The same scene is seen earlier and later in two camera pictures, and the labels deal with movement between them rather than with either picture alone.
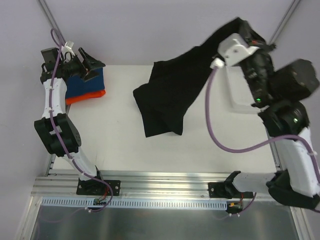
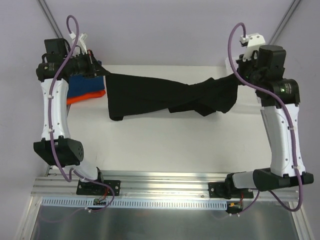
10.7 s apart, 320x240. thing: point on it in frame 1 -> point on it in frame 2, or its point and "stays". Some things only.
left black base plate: (94, 187) stays
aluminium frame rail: (139, 184) stays
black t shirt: (163, 101) -> (131, 95)
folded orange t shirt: (98, 94) stays
